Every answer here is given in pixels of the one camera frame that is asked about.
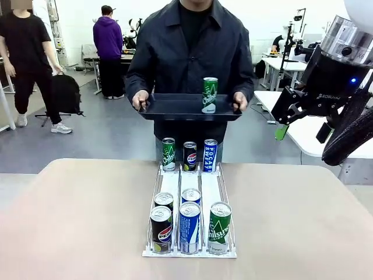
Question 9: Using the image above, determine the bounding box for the white can dispenser rack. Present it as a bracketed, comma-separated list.
[142, 161, 238, 259]

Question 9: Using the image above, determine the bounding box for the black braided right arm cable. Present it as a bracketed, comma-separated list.
[321, 86, 373, 167]

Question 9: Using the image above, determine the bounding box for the person's left hand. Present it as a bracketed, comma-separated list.
[231, 91, 249, 113]

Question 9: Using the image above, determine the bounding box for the black serving tray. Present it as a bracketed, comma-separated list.
[136, 93, 244, 122]

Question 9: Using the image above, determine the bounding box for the white desk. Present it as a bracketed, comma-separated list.
[260, 56, 310, 92]

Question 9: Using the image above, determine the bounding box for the blue Pocari Sweat can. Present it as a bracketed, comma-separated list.
[181, 188, 202, 205]
[203, 139, 219, 173]
[178, 201, 202, 254]

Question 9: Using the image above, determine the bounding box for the black tripod stand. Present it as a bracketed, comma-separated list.
[279, 21, 294, 90]

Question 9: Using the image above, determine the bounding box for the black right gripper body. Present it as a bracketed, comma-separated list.
[301, 45, 373, 118]

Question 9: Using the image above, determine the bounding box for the black Pepsi can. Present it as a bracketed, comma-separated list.
[154, 192, 174, 211]
[149, 205, 173, 254]
[183, 141, 198, 172]

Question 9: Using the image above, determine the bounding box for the person's left forearm dark sleeve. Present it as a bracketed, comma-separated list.
[227, 49, 255, 102]

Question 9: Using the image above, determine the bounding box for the black backpack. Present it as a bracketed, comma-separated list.
[34, 73, 86, 127]

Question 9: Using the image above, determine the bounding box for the white humanoid robot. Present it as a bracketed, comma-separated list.
[272, 24, 295, 57]

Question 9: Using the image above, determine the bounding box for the grey wall electrical panel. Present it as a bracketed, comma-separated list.
[48, 0, 70, 67]

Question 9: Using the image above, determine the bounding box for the person's right forearm dark sleeve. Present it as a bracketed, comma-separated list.
[125, 49, 155, 100]

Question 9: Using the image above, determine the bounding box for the green Chilsung cider can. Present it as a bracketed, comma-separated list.
[207, 201, 233, 254]
[161, 137, 177, 172]
[201, 76, 219, 114]

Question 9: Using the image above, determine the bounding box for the person's right hand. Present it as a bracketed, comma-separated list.
[131, 89, 151, 113]

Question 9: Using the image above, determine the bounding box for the person in black t-shirt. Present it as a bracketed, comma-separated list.
[0, 0, 73, 135]

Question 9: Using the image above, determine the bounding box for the person in purple hoodie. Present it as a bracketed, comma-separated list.
[93, 5, 125, 100]

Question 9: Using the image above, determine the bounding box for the wooden-top work table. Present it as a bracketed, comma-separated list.
[82, 43, 135, 96]

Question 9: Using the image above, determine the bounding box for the person in dark jacket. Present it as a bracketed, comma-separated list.
[125, 0, 255, 163]

